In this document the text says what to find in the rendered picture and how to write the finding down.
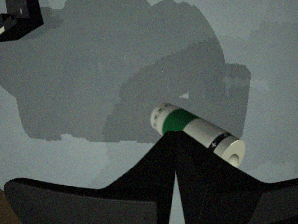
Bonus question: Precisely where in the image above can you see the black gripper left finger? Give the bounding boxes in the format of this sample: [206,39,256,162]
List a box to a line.
[4,131,177,224]

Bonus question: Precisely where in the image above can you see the white and green battery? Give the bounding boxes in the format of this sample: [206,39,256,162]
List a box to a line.
[152,103,245,168]

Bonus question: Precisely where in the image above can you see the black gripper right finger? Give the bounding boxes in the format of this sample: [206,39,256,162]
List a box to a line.
[176,131,298,224]

